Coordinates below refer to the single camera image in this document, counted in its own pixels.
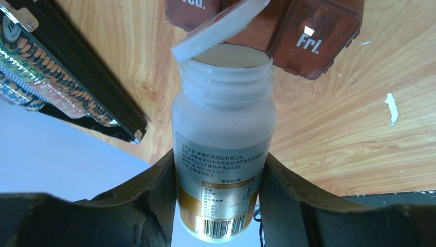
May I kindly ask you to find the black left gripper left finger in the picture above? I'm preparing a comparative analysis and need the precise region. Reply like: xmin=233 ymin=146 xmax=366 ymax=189
xmin=1 ymin=151 xmax=177 ymax=246

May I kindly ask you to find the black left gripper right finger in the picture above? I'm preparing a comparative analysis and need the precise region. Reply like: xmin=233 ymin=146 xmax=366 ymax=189
xmin=259 ymin=154 xmax=435 ymax=246

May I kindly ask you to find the amber pill jar white lid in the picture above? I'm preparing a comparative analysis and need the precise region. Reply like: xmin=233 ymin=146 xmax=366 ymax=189
xmin=171 ymin=1 xmax=277 ymax=243

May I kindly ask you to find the brown pill organizer strip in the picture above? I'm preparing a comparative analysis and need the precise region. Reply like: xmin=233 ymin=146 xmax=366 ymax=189
xmin=165 ymin=1 xmax=365 ymax=80

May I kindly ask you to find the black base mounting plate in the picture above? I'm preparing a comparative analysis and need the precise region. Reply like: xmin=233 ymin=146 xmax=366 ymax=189
xmin=344 ymin=190 xmax=435 ymax=207

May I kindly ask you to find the black poker chip case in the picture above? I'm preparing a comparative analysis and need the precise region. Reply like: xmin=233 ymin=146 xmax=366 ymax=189
xmin=1 ymin=1 xmax=148 ymax=144

